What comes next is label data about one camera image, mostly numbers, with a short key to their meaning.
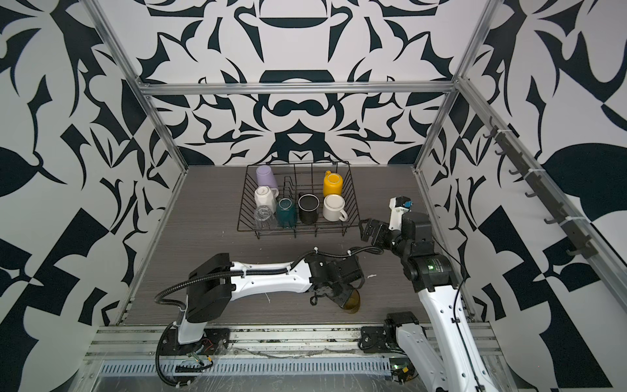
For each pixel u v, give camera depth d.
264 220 0.91
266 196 0.94
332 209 0.94
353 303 0.75
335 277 0.61
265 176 0.99
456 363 0.40
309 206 0.91
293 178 1.11
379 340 0.74
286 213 0.91
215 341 0.74
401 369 0.71
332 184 1.00
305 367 0.71
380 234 0.63
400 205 0.63
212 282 0.49
